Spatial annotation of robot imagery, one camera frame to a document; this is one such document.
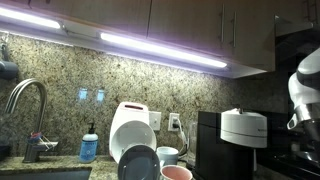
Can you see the large white plate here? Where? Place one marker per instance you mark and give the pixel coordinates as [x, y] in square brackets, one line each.
[133, 135]

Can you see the grey plate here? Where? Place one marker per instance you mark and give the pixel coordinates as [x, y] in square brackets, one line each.
[138, 163]

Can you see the dark grey hanging utensil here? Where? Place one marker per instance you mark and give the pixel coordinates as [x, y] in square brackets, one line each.
[8, 70]

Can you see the black and white coffee machine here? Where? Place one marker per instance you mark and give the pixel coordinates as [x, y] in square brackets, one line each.
[216, 153]

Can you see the white cutting board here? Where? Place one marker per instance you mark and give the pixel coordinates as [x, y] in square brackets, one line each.
[128, 113]

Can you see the white wall outlet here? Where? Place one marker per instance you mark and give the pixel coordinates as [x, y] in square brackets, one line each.
[170, 116]

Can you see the white switch plate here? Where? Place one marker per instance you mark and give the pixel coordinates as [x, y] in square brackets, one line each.
[155, 120]

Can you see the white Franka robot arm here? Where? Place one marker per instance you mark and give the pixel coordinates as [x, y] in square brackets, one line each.
[306, 93]

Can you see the long cabinet light bar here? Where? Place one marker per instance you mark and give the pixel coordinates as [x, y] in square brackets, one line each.
[160, 49]

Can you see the pale blue mug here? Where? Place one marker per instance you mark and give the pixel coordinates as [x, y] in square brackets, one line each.
[168, 155]

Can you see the black power plug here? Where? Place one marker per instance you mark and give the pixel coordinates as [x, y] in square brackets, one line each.
[175, 126]

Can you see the blue soap pump bottle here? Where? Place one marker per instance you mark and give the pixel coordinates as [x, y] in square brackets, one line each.
[88, 146]

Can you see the steel range hood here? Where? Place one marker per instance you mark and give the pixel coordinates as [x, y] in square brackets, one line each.
[290, 28]

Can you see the short cabinet light bar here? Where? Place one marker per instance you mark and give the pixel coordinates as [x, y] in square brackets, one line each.
[30, 18]

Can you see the wooden wall cabinet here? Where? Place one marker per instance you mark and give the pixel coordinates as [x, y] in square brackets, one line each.
[186, 20]

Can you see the kitchen sink basin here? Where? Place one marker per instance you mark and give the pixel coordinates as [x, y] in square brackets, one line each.
[46, 175]

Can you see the curved steel faucet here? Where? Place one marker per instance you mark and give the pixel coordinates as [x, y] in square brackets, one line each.
[41, 100]

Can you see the pink mug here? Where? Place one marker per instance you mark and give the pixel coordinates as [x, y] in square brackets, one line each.
[176, 173]

